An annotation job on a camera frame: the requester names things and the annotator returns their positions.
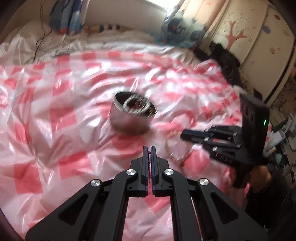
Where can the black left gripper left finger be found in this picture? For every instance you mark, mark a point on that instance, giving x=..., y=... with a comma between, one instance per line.
x=98, y=210

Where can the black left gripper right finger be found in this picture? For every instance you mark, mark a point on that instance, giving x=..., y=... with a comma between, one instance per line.
x=200, y=210

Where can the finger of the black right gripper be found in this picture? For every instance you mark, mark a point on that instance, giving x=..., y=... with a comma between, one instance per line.
x=194, y=133
x=194, y=138

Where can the round metal tin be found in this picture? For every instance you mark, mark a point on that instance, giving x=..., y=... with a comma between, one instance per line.
x=131, y=113

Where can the person's right hand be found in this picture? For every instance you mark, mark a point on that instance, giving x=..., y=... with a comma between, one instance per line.
x=259, y=177

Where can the black clothing heap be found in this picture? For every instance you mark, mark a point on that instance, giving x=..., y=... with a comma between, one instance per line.
x=228, y=62

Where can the pink checkered plastic sheet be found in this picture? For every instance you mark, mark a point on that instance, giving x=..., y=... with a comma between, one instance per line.
x=56, y=134

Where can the right whale print curtain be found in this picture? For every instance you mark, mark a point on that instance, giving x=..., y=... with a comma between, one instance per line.
x=182, y=26

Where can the whale print curtain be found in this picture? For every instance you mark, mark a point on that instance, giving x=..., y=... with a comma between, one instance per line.
x=182, y=26
x=65, y=17

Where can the wardrobe with tree decal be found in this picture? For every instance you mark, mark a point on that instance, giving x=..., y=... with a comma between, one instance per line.
x=256, y=33

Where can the window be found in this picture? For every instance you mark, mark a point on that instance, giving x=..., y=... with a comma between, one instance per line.
x=164, y=4

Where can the striped plush toy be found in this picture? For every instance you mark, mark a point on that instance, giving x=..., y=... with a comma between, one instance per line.
x=97, y=29

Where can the left whale print curtain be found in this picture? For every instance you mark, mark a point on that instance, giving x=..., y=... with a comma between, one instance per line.
x=65, y=17

